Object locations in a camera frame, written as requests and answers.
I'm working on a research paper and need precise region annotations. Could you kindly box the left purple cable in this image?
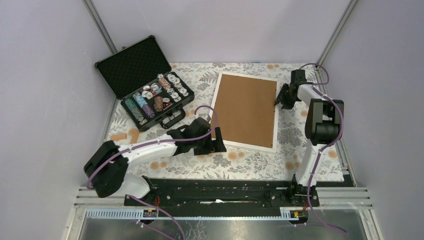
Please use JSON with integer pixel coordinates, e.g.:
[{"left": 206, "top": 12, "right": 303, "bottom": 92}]
[{"left": 86, "top": 105, "right": 220, "bottom": 240}]

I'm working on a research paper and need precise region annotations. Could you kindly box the black poker chip case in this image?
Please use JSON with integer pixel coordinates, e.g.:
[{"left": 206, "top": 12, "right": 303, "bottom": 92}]
[{"left": 94, "top": 35, "right": 195, "bottom": 131}]

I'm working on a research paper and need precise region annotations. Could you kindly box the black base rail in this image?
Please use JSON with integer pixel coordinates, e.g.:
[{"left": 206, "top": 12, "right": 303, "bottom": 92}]
[{"left": 142, "top": 178, "right": 320, "bottom": 218}]

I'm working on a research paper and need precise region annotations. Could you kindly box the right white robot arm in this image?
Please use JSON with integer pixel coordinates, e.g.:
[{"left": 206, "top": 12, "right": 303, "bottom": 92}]
[{"left": 274, "top": 69, "right": 344, "bottom": 206}]

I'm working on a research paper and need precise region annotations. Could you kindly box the brown cardboard backing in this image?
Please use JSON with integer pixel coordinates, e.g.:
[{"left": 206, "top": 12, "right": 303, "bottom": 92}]
[{"left": 211, "top": 73, "right": 278, "bottom": 149}]

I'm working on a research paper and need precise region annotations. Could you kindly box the white picture frame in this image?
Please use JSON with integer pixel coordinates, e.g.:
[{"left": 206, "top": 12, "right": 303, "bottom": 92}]
[{"left": 208, "top": 71, "right": 279, "bottom": 154}]

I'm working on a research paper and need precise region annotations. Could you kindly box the brown tape piece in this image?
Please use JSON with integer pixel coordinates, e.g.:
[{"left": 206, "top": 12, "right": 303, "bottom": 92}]
[{"left": 109, "top": 133, "right": 127, "bottom": 141}]

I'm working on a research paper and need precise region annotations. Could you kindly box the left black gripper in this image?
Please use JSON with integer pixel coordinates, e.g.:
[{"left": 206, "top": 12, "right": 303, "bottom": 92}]
[{"left": 192, "top": 126, "right": 226, "bottom": 156}]

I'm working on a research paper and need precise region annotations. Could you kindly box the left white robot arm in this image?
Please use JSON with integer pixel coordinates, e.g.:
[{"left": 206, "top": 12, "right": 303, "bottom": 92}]
[{"left": 83, "top": 117, "right": 227, "bottom": 206}]

